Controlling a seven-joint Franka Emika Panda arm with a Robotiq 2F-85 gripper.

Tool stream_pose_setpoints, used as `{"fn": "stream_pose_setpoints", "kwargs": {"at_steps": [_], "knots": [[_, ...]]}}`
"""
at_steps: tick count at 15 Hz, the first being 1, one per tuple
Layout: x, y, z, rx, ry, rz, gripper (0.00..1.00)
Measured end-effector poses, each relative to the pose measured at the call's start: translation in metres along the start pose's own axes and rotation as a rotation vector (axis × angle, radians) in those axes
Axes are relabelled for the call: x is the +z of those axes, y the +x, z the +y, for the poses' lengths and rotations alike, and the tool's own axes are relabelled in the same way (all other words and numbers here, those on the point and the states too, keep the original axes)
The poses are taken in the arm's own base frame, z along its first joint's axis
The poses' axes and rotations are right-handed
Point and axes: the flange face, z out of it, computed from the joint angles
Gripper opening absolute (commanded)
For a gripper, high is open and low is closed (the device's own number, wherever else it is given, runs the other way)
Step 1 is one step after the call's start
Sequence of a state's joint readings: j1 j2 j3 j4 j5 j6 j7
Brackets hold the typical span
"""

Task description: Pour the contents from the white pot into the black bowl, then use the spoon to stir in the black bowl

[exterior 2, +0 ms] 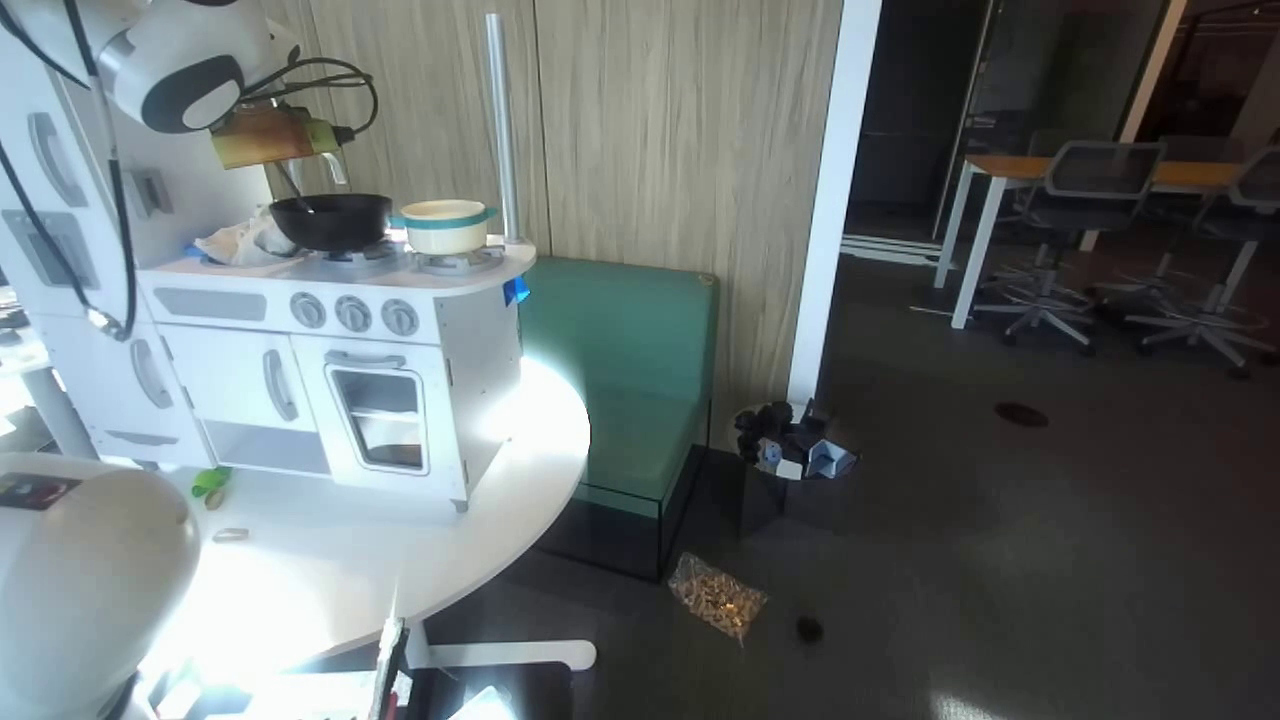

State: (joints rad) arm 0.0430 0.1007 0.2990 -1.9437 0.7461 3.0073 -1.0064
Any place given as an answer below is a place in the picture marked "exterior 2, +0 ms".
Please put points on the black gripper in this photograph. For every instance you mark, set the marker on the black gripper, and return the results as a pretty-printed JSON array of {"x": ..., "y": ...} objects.
[{"x": 329, "y": 135}]

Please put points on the silver spoon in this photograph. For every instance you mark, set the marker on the silver spoon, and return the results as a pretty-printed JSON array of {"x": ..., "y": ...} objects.
[{"x": 299, "y": 202}]

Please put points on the white pot teal stripe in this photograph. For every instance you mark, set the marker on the white pot teal stripe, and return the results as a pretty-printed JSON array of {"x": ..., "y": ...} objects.
[{"x": 442, "y": 224}]

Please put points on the black bowl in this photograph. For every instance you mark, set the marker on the black bowl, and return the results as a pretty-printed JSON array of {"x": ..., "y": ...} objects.
[{"x": 334, "y": 224}]

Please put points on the silver toy faucet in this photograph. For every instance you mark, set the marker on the silver toy faucet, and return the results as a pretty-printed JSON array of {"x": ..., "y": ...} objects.
[{"x": 338, "y": 165}]

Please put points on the crumpled white cloth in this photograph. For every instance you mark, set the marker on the crumpled white cloth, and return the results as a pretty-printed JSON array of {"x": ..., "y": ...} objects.
[{"x": 245, "y": 244}]

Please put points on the thin white pole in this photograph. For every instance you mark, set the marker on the thin white pole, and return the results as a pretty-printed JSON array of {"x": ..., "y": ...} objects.
[{"x": 500, "y": 122}]

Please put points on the white toy play kitchen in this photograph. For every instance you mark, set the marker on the white toy play kitchen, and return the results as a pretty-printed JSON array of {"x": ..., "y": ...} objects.
[{"x": 442, "y": 346}]

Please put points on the blue sticker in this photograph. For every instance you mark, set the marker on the blue sticker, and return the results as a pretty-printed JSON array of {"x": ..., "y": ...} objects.
[{"x": 519, "y": 288}]

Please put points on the green bench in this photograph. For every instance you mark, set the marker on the green bench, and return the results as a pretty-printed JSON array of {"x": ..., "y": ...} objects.
[{"x": 623, "y": 362}]

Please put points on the round white table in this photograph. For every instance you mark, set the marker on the round white table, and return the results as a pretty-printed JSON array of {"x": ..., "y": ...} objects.
[{"x": 345, "y": 547}]

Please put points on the white structural pillar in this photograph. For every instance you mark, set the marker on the white structural pillar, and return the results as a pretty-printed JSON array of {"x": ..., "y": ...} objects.
[{"x": 834, "y": 202}]

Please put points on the yellow mesh floor mat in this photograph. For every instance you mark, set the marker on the yellow mesh floor mat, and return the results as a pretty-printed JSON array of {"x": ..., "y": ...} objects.
[{"x": 719, "y": 598}]

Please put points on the round dark floor outlet cover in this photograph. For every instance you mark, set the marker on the round dark floor outlet cover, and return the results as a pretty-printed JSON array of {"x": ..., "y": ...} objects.
[
  {"x": 810, "y": 630},
  {"x": 1021, "y": 414}
]

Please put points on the wood-top white-leg desk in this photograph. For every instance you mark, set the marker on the wood-top white-leg desk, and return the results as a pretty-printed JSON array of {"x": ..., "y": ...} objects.
[{"x": 1014, "y": 169}]

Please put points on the mesh office chair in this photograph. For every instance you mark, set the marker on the mesh office chair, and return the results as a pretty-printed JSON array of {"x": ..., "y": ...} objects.
[
  {"x": 1221, "y": 304},
  {"x": 1084, "y": 202}
]

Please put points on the yellow wrist camera mount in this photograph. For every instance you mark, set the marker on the yellow wrist camera mount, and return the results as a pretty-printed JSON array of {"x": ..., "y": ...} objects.
[{"x": 264, "y": 135}]

